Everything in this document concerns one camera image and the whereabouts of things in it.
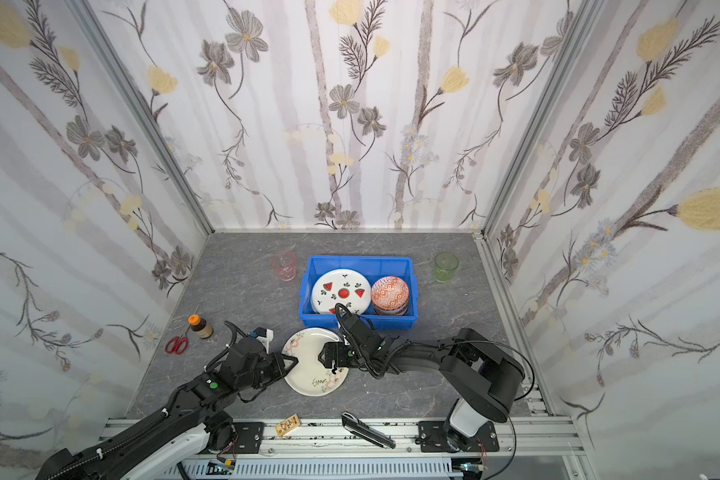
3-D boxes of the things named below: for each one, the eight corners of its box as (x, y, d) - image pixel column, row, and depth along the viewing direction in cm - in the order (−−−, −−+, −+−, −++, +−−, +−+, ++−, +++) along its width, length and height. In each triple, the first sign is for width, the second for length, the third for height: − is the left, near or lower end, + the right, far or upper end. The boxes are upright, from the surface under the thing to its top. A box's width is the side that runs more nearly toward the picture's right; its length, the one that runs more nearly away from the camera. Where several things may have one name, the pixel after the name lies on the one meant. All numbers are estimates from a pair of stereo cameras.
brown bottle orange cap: (199, 338, 93) (185, 325, 86) (203, 328, 95) (190, 314, 88) (211, 338, 93) (199, 325, 86) (215, 328, 95) (203, 314, 88)
